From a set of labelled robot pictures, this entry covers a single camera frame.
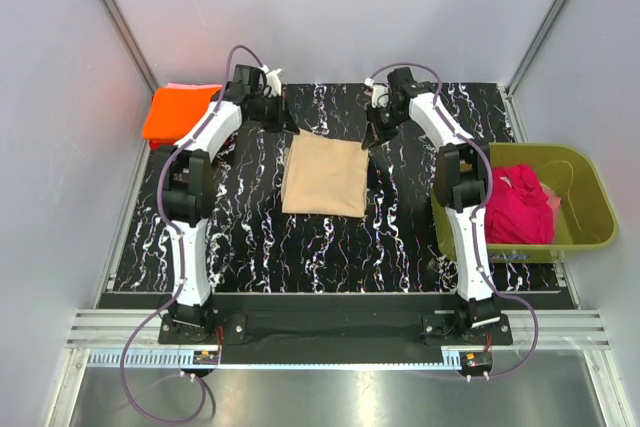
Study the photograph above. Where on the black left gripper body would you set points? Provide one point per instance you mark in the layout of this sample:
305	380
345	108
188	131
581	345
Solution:
279	114

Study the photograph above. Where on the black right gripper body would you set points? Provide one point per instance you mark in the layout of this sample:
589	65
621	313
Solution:
378	128

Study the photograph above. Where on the beige t shirt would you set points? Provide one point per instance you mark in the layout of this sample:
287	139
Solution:
325	176

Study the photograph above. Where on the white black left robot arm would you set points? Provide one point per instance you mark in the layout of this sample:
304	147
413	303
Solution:
185	195

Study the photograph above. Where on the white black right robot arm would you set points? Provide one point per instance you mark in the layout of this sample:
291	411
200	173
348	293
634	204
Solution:
462	186

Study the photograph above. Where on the folded orange t shirt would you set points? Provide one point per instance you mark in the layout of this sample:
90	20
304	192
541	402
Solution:
172	115

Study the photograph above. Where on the folded pink t shirt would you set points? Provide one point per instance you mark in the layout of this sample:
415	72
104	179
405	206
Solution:
193	87

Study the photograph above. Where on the crumpled magenta t shirt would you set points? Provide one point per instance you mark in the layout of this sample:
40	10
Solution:
518	211

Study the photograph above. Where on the crumpled dusty pink t shirt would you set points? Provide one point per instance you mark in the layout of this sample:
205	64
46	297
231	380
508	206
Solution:
553	201

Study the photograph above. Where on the olive green plastic bin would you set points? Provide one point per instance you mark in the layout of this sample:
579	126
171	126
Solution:
585	220

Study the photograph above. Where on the left power connector board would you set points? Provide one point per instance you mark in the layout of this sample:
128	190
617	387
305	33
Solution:
206	357

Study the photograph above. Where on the power connector board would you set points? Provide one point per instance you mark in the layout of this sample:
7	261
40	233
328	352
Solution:
206	357
477	359

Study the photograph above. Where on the right power connector board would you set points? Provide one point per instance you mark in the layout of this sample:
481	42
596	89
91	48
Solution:
477	359

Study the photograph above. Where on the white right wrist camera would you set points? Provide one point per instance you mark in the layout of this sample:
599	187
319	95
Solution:
379	93

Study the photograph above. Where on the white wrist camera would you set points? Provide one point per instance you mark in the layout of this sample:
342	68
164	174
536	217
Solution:
379	93
272	79

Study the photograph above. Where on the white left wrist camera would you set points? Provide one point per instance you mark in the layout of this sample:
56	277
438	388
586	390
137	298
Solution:
272	79

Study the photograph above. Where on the aluminium frame post left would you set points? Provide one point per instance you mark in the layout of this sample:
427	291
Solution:
130	43

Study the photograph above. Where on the aluminium frame post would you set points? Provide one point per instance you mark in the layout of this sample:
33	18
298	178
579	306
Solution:
130	43
541	36

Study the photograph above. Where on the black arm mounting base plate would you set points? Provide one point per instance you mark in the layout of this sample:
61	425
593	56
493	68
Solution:
326	329

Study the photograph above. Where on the aluminium frame post right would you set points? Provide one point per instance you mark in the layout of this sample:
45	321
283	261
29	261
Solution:
541	36

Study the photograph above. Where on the aluminium front rail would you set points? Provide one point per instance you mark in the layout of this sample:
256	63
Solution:
113	337

